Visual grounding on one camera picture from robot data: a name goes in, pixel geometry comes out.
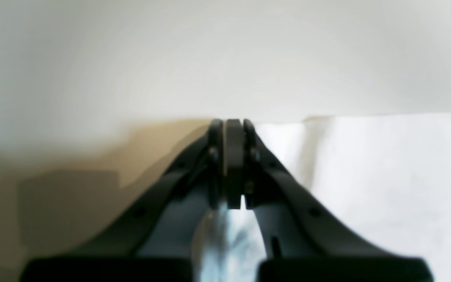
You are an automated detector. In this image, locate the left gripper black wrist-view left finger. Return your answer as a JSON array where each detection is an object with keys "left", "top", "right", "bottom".
[{"left": 20, "top": 119, "right": 224, "bottom": 282}]

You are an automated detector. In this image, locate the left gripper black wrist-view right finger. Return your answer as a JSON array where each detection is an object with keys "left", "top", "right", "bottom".
[{"left": 225, "top": 119, "right": 433, "bottom": 282}]

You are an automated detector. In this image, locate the white printed T-shirt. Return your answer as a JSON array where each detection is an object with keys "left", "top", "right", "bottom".
[{"left": 194, "top": 114, "right": 451, "bottom": 282}]

